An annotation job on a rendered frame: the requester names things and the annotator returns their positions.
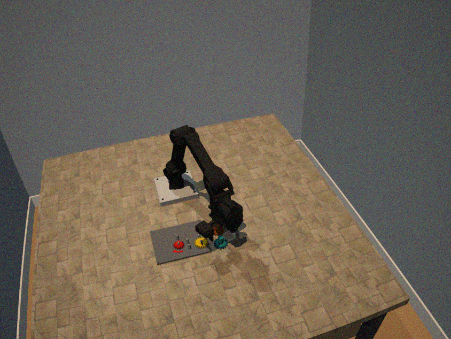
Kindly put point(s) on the red gear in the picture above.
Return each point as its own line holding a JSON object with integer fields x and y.
{"x": 178, "y": 246}

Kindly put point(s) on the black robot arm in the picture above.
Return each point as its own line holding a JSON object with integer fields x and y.
{"x": 214, "y": 178}

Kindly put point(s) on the orange gear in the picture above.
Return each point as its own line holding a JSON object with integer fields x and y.
{"x": 218, "y": 230}

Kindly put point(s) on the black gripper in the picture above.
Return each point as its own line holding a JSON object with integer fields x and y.
{"x": 207, "y": 229}

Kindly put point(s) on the yellow gear with black stripe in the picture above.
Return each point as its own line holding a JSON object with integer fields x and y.
{"x": 201, "y": 244}

